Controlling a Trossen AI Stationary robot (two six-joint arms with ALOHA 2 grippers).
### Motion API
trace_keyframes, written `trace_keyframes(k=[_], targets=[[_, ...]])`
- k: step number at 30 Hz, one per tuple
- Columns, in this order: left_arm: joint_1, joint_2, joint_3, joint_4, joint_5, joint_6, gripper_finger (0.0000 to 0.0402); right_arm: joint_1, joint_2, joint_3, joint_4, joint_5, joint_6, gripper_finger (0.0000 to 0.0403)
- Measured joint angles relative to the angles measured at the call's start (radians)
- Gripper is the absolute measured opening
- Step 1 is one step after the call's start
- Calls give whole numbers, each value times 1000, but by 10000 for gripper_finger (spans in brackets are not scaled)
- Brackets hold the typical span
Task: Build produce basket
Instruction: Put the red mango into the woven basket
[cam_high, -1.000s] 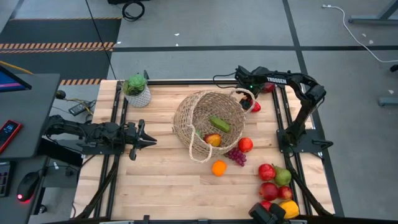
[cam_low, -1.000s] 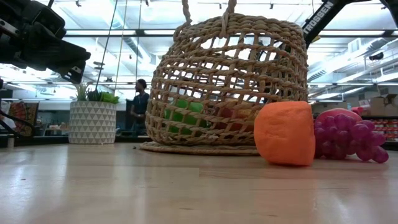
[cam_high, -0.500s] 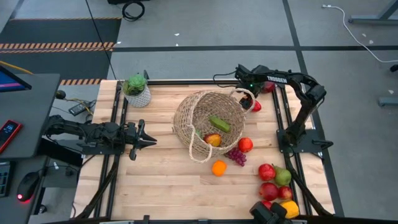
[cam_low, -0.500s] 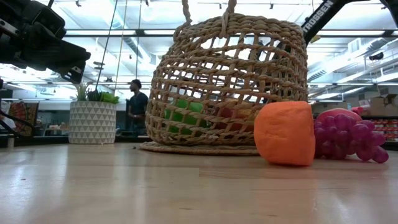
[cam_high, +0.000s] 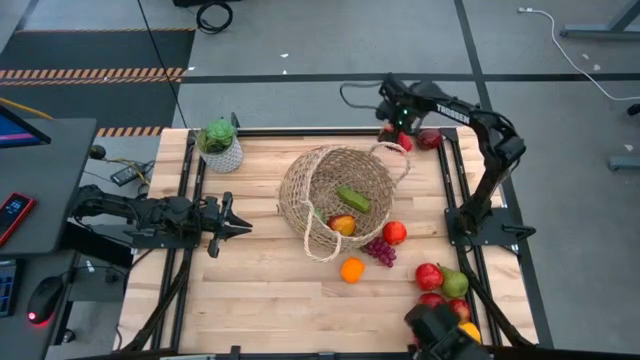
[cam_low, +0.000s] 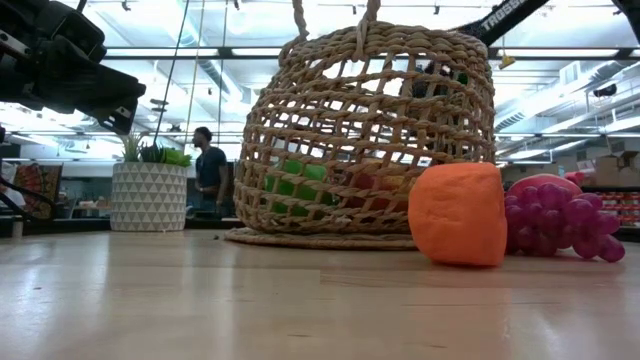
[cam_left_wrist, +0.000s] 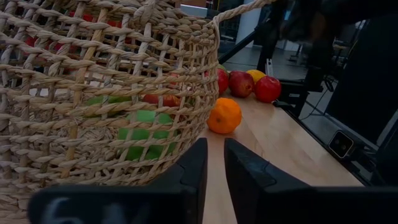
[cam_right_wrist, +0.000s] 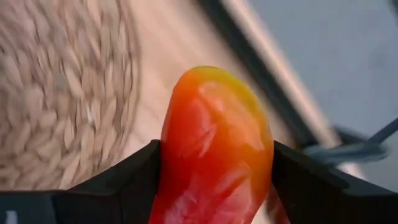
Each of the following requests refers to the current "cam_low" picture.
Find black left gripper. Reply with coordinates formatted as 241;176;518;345
0;0;147;136

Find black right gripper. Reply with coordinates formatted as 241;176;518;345
414;59;472;100

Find orange fruit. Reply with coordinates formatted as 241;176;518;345
407;161;509;268

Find red round fruit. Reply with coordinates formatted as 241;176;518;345
505;173;584;200

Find purple grape bunch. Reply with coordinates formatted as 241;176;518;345
503;180;627;264

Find green bell pepper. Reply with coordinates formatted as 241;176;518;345
263;158;335;219

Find colourful patterned artwork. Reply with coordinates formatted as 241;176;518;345
9;163;64;220

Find green artificial plant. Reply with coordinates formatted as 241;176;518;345
117;130;193;168

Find white triangle-patterned plant pot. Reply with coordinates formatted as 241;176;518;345
109;161;189;233

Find person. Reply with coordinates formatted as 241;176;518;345
191;125;231;215

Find cardboard boxes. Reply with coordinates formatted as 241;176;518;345
593;151;640;187

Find shelf with red items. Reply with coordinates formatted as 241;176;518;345
597;189;640;229

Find black hanging cable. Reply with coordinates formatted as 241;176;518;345
151;0;192;147

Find woven wicker basket with handles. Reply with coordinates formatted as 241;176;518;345
223;0;497;251

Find black curved cable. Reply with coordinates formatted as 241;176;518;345
0;181;56;221

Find black metal table frame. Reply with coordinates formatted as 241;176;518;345
0;215;246;237

